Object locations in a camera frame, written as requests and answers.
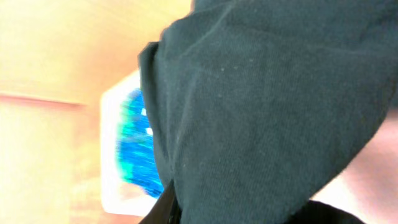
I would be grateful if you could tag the blue sequin garment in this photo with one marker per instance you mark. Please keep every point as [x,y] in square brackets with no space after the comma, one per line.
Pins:
[134,146]

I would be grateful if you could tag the clear plastic storage bin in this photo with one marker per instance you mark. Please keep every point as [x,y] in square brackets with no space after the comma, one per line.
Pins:
[118,196]

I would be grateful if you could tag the black garment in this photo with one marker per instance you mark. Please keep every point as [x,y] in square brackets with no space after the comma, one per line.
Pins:
[257,105]

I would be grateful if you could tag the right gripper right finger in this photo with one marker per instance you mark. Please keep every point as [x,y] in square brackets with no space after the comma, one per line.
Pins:
[315,212]

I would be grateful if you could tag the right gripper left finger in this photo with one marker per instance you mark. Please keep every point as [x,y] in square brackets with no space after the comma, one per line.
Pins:
[166,209]

